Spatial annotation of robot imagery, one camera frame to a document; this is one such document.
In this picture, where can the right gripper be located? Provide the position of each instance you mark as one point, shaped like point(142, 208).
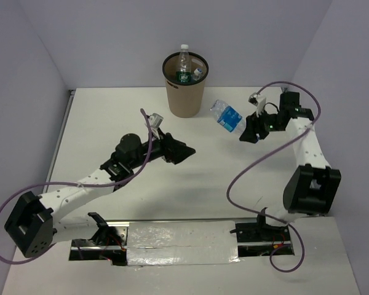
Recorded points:
point(253, 126)

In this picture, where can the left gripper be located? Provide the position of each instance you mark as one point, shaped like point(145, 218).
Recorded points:
point(172, 150)

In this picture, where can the green label bottle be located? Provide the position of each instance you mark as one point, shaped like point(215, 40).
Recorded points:
point(183, 70)

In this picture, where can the small bottle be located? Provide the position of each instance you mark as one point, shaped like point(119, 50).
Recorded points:
point(197, 74)

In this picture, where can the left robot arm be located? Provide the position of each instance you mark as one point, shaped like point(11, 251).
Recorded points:
point(39, 221)

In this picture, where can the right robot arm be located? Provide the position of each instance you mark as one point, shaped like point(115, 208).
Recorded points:
point(313, 186)

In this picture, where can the brown paper bin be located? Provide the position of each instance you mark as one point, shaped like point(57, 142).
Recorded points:
point(184, 99)

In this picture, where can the silver foil tape sheet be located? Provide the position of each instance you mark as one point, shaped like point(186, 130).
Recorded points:
point(181, 243)

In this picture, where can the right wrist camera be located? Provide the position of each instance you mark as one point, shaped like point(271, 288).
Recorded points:
point(259, 101)

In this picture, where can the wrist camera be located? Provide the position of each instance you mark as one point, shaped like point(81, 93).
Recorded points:
point(155, 121)
point(259, 101)

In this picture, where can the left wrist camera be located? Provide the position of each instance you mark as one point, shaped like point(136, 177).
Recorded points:
point(155, 121)

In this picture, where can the aluminium rail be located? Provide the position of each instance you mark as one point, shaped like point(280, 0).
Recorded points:
point(243, 219)

